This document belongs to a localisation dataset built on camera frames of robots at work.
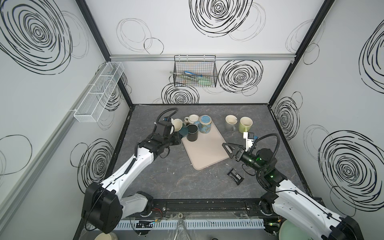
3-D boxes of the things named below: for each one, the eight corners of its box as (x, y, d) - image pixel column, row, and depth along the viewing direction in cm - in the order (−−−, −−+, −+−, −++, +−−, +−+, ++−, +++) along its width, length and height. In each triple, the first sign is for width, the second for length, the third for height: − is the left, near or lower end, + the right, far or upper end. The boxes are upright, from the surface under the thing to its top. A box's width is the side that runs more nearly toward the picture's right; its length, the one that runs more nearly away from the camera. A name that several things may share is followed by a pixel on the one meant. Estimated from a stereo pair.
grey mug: (224, 135, 104) (227, 126, 96) (223, 124, 110) (225, 114, 102) (235, 135, 104) (239, 126, 96) (233, 124, 110) (236, 114, 102)
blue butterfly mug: (202, 136, 103) (203, 127, 94) (195, 128, 107) (196, 119, 99) (212, 130, 106) (214, 121, 97) (206, 123, 110) (207, 113, 102)
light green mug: (242, 137, 103) (246, 128, 95) (233, 130, 107) (236, 121, 99) (250, 130, 107) (255, 121, 99) (241, 123, 111) (244, 114, 103)
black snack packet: (238, 185, 83) (239, 184, 81) (227, 174, 87) (227, 173, 85) (243, 180, 85) (244, 178, 83) (232, 169, 89) (232, 167, 87)
